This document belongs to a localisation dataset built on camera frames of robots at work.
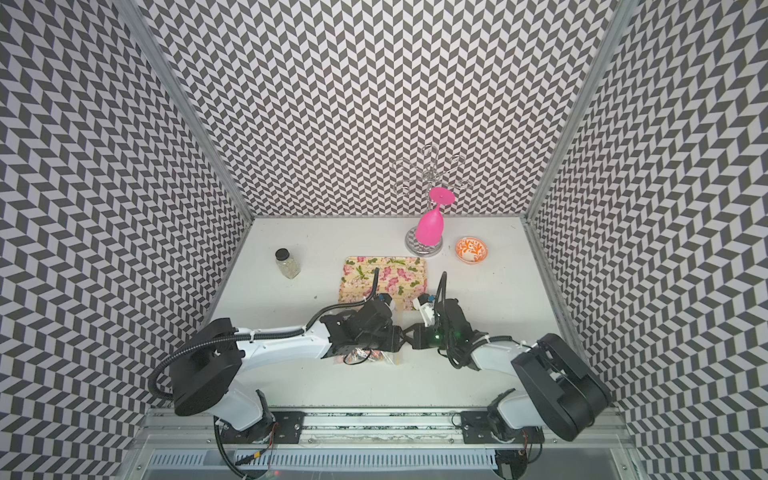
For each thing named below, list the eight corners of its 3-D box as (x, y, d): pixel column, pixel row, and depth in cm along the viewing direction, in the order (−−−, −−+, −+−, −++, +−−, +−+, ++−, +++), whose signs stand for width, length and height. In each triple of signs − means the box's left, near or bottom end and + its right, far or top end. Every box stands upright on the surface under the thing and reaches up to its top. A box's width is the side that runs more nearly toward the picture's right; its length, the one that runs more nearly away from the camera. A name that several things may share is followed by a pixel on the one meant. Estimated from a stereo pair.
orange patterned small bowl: (457, 264, 105) (459, 257, 102) (454, 243, 112) (456, 236, 108) (487, 264, 106) (490, 257, 102) (482, 243, 112) (485, 236, 108)
